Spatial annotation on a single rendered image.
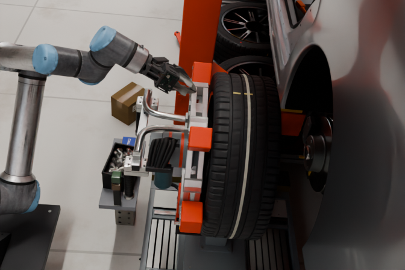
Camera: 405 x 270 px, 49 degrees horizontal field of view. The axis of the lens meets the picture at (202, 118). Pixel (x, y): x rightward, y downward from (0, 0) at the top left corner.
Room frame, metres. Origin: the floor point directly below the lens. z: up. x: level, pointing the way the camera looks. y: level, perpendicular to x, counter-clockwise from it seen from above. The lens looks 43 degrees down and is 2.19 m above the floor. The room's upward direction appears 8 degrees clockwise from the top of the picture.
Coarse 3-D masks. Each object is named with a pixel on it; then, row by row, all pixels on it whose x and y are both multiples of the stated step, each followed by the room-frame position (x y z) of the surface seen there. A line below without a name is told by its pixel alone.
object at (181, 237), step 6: (180, 234) 1.29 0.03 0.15; (180, 240) 1.26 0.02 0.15; (246, 240) 1.31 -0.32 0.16; (180, 246) 1.22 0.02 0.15; (246, 246) 1.28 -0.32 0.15; (180, 252) 1.19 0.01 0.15; (246, 252) 1.25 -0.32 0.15; (180, 258) 1.16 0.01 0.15; (246, 258) 1.21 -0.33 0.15; (180, 264) 1.13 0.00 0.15; (246, 264) 1.18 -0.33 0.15
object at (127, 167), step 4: (128, 160) 1.06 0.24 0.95; (144, 160) 1.07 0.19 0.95; (124, 164) 1.04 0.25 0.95; (128, 164) 1.04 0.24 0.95; (144, 164) 1.05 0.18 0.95; (124, 168) 1.03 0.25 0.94; (128, 168) 1.03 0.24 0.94; (140, 168) 1.03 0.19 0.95; (144, 168) 1.03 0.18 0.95; (124, 172) 1.03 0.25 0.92; (128, 172) 1.03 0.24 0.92; (132, 172) 1.03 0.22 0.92; (136, 172) 1.03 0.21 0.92; (140, 172) 1.03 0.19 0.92; (144, 172) 1.03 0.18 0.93; (148, 172) 1.04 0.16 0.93; (140, 176) 1.03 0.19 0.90; (144, 176) 1.03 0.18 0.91
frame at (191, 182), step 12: (204, 84) 1.34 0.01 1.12; (192, 96) 1.26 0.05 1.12; (204, 96) 1.27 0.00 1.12; (192, 108) 1.20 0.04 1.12; (204, 108) 1.20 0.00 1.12; (192, 120) 1.14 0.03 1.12; (204, 120) 1.15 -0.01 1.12; (192, 168) 1.34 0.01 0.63; (192, 180) 0.99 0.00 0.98; (192, 192) 0.97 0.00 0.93; (180, 204) 1.13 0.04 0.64; (180, 216) 0.97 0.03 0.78
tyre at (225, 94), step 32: (224, 96) 1.22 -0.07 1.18; (256, 96) 1.24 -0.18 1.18; (224, 128) 1.09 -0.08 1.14; (256, 128) 1.12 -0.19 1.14; (224, 160) 1.01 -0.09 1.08; (256, 160) 1.02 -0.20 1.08; (224, 192) 0.95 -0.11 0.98; (256, 192) 0.96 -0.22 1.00; (224, 224) 0.92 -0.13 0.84; (256, 224) 0.93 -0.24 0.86
